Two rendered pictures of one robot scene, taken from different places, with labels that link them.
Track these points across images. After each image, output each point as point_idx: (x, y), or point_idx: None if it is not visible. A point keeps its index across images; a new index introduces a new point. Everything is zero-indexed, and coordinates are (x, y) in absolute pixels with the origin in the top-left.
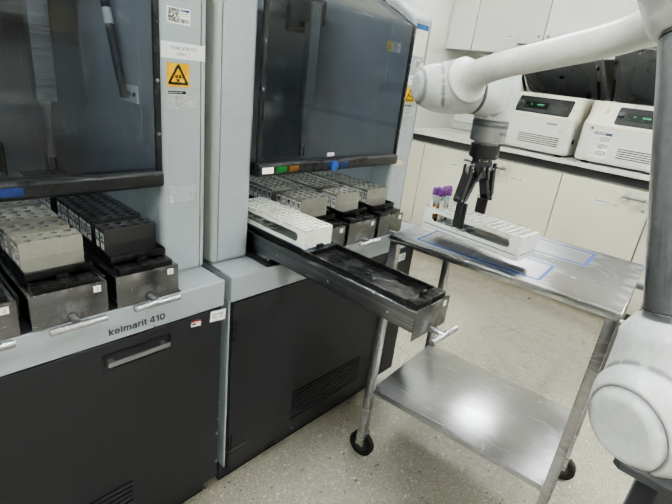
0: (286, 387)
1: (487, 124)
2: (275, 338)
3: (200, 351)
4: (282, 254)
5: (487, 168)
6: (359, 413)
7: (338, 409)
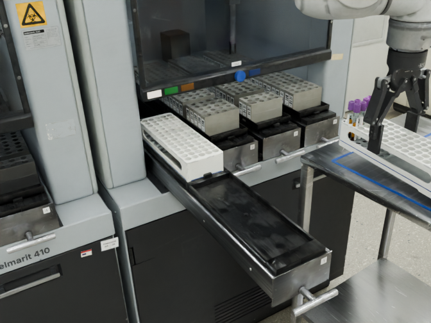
0: (206, 302)
1: (403, 26)
2: (184, 259)
3: (96, 277)
4: (170, 183)
5: (412, 79)
6: (302, 322)
7: (280, 315)
